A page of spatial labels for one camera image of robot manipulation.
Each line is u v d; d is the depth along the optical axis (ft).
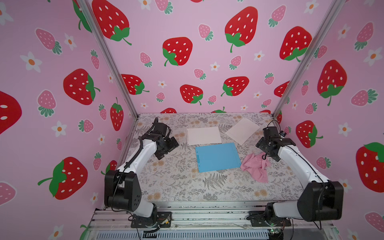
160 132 2.25
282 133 2.45
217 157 3.23
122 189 1.41
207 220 2.46
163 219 2.37
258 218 2.41
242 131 3.67
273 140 2.07
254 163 2.98
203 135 3.54
